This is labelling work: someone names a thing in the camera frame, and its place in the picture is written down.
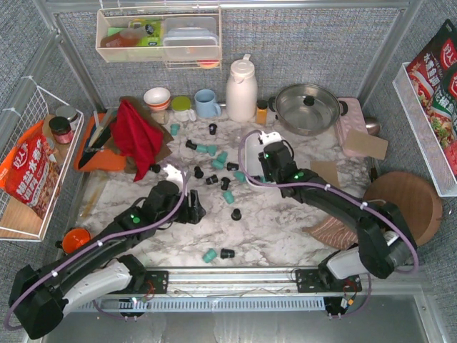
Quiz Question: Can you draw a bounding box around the white rectangular storage basket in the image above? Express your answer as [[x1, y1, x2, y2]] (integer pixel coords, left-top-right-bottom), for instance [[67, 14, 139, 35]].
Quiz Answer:
[[243, 131, 283, 177]]

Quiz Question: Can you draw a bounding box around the brown cardboard square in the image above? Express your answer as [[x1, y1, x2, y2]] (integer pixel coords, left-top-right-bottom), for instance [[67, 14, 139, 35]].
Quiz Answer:
[[311, 161, 340, 188]]

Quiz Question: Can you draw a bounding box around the striped pink knit cloth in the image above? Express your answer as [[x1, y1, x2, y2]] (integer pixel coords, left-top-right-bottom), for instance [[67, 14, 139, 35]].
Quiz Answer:
[[302, 217, 358, 250]]

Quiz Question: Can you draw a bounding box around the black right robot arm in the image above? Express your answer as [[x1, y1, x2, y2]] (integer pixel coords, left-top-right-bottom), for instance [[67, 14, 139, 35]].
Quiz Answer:
[[258, 141, 418, 279]]

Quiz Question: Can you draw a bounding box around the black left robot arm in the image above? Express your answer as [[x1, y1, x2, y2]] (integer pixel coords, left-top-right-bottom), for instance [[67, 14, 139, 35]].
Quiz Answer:
[[8, 181, 206, 339]]

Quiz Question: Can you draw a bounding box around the black coffee capsule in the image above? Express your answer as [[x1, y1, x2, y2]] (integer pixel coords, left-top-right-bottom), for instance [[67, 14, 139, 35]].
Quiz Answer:
[[205, 174, 219, 185], [231, 209, 242, 221], [221, 177, 231, 191], [226, 162, 239, 171], [209, 123, 217, 136], [194, 166, 204, 179], [220, 248, 236, 259], [185, 140, 198, 150]]

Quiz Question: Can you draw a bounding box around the clear plastic cup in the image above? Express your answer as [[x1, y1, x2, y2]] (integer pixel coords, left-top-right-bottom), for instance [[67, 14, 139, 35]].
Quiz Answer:
[[233, 127, 249, 144]]

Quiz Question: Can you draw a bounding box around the orange spice bottle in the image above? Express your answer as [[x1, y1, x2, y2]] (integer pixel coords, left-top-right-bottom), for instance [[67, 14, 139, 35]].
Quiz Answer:
[[256, 99, 268, 125]]

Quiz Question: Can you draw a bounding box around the steel pot with lid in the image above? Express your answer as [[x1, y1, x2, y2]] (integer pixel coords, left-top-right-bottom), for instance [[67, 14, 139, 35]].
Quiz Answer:
[[268, 84, 348, 136]]

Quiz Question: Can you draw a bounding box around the orange tray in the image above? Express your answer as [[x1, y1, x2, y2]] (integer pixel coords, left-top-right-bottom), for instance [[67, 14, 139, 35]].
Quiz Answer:
[[73, 116, 126, 172]]

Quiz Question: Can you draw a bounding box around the red cloth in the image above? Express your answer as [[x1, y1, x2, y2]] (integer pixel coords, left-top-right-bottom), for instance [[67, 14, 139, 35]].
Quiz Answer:
[[110, 99, 164, 182]]

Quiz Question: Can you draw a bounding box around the white thermos jug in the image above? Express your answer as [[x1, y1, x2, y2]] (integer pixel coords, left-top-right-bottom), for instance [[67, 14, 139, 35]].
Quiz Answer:
[[226, 54, 258, 122]]

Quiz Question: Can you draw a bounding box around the brown cardboard on tray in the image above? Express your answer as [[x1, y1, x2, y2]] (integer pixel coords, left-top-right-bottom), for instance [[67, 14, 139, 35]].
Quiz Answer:
[[343, 129, 388, 160]]

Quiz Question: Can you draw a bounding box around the pink egg tray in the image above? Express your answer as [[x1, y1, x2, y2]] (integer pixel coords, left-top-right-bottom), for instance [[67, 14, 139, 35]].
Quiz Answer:
[[334, 97, 368, 157]]

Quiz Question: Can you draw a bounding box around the green lid glass jar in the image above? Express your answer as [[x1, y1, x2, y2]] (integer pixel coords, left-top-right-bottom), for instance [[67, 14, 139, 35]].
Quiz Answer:
[[171, 96, 196, 122]]

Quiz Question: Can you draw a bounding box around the light blue mug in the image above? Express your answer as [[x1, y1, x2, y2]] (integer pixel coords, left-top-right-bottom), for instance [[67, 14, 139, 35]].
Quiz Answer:
[[194, 89, 221, 119]]

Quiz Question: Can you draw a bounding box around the white bowl with stripes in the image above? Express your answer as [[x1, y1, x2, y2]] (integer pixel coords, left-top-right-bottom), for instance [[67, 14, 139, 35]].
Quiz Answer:
[[143, 87, 171, 110]]

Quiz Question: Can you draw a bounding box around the orange ball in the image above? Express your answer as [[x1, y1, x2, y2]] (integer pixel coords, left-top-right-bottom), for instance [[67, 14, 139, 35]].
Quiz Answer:
[[61, 228, 91, 254]]

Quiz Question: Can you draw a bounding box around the red lid jar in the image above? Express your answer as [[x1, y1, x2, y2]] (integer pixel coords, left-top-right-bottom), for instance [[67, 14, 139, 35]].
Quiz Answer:
[[49, 116, 74, 144]]

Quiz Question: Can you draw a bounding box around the silver lid jar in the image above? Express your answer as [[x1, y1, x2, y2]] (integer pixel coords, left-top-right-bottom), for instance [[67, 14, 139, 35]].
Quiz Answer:
[[56, 105, 79, 125]]

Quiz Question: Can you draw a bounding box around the orange snack bag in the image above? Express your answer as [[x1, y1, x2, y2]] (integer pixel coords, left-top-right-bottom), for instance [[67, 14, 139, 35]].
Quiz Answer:
[[1, 121, 60, 219]]

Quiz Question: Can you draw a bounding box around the round wooden board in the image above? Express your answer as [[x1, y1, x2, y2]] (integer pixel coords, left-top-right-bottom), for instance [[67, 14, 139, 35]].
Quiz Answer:
[[363, 171, 443, 246]]

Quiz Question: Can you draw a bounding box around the clear plastic food container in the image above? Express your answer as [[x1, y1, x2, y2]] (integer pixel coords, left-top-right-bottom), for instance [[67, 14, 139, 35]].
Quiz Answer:
[[162, 16, 219, 61]]

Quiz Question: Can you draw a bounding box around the white wire side basket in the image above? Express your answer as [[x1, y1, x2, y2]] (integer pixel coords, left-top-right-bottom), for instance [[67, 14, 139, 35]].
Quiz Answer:
[[1, 84, 84, 242]]

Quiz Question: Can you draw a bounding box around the white right wall basket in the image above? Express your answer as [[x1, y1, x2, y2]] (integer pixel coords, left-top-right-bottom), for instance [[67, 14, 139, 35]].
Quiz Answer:
[[392, 62, 456, 197]]

